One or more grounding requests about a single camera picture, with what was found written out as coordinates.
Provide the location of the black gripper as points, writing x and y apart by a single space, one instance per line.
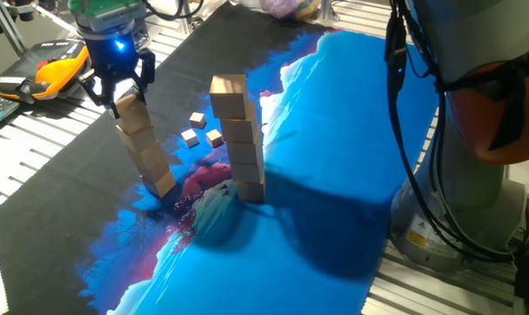
113 59

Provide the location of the orange black teach pendant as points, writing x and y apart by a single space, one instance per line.
58 72

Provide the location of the small wooden cube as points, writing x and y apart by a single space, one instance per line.
197 120
189 137
214 138

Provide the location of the purple plastic bag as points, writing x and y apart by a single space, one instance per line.
286 9

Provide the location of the blue landscape print mat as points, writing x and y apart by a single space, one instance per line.
291 254

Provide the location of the silver aluminium frame post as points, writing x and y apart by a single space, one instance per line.
328 13
184 17

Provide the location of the grey metal frame bar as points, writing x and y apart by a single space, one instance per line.
8 26

